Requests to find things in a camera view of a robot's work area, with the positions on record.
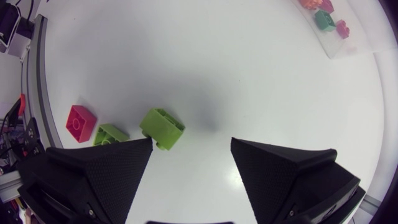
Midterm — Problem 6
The pink toy brick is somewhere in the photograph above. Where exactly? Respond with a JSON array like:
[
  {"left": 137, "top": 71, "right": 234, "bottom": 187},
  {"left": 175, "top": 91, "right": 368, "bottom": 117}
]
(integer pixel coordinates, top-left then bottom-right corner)
[
  {"left": 335, "top": 19, "right": 351, "bottom": 40},
  {"left": 318, "top": 0, "right": 335, "bottom": 14}
]

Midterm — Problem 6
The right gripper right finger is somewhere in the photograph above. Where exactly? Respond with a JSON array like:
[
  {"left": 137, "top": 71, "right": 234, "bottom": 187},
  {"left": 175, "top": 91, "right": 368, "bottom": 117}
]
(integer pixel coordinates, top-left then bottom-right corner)
[{"left": 230, "top": 137, "right": 366, "bottom": 224}]

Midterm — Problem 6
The dark green toy brick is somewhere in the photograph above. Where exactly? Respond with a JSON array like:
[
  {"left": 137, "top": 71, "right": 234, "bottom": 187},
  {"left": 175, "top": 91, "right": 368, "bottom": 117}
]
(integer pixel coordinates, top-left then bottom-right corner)
[{"left": 313, "top": 9, "right": 336, "bottom": 32}]

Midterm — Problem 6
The light green toy brick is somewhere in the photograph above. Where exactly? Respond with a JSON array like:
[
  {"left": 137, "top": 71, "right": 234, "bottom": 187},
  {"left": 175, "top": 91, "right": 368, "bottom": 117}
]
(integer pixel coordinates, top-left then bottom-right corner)
[
  {"left": 139, "top": 108, "right": 186, "bottom": 151},
  {"left": 92, "top": 123, "right": 130, "bottom": 147}
]

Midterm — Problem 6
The clear plastic container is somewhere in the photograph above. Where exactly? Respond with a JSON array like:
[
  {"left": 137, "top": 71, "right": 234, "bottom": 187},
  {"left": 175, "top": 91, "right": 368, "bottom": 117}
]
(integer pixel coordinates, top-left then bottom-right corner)
[{"left": 290, "top": 0, "right": 398, "bottom": 60}]

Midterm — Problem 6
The orange toy brick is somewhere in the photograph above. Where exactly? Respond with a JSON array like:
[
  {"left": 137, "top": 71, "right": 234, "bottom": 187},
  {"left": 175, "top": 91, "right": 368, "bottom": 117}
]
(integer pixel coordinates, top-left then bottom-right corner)
[{"left": 298, "top": 0, "right": 323, "bottom": 10}]

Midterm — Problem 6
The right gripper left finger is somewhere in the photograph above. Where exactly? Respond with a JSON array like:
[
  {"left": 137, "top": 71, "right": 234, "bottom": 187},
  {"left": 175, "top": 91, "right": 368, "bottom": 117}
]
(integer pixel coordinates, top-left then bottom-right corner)
[{"left": 17, "top": 138, "right": 154, "bottom": 224}]

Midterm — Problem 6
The red toy brick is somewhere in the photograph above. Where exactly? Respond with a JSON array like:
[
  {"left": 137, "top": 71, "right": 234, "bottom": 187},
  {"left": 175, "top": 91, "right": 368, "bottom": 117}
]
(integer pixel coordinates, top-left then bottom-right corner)
[{"left": 65, "top": 105, "right": 98, "bottom": 144}]

